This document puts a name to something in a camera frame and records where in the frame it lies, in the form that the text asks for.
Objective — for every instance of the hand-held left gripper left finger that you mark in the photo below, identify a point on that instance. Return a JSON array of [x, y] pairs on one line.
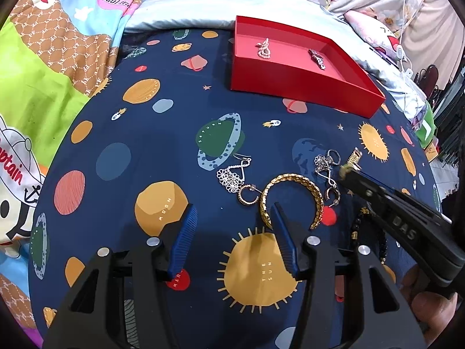
[[185, 232]]

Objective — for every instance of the green cloth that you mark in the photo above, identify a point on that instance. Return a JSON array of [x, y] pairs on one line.
[[425, 131]]

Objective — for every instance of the small gold hoop earring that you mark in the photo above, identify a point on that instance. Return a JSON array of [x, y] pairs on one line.
[[243, 201]]

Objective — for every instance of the navy planet print blanket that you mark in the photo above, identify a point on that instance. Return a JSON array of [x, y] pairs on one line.
[[145, 134]]

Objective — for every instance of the colourful cartoon monkey blanket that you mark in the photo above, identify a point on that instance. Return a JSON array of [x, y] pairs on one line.
[[54, 61]]

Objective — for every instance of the red jewelry box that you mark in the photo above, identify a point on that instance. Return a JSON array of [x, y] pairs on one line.
[[290, 61]]

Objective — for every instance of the cardboard box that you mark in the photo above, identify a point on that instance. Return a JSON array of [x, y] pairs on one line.
[[430, 151]]

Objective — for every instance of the small dark hoop earring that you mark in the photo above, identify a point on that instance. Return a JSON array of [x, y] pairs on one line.
[[330, 193]]

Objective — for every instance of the gold bangle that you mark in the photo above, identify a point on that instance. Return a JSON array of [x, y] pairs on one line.
[[290, 179]]

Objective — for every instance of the gold watch band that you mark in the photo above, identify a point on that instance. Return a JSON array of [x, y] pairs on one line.
[[353, 158]]

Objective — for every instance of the light blue quilt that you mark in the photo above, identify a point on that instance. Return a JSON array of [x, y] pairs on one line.
[[189, 7]]

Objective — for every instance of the dark metal chair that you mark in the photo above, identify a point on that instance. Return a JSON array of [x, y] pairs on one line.
[[432, 74]]

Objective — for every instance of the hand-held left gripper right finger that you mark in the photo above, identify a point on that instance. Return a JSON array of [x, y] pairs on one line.
[[283, 236]]

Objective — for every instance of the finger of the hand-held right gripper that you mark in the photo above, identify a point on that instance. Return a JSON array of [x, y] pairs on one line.
[[410, 197], [385, 207]]

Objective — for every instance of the dark crystal jewellery in box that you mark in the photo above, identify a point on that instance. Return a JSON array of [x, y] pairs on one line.
[[318, 60]]

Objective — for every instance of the white pillow with print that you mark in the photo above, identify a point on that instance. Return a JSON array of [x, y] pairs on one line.
[[367, 32]]

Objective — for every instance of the person's right hand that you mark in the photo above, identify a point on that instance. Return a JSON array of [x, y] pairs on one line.
[[425, 309]]

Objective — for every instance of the beige curtain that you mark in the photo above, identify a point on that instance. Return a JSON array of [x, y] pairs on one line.
[[436, 25]]

